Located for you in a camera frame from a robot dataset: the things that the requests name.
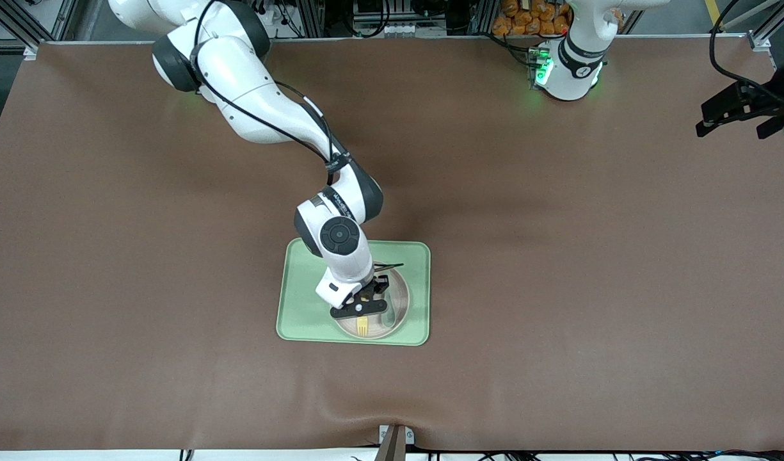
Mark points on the round white plate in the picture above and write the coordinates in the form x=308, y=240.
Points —
x=401, y=301

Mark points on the yellow plastic fork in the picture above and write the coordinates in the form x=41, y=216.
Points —
x=362, y=328

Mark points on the green plastic spoon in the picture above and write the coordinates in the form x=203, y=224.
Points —
x=393, y=320

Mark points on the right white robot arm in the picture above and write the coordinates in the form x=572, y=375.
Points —
x=251, y=83

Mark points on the light green rectangular tray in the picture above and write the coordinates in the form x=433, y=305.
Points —
x=302, y=288

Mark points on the brown table mat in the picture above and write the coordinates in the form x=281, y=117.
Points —
x=558, y=384

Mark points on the orange packaged snacks pile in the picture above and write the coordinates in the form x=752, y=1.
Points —
x=526, y=19

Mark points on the white terminal block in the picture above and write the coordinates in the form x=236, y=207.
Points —
x=398, y=29

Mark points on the aluminium frame profile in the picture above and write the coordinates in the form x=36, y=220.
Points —
x=760, y=40
x=30, y=51

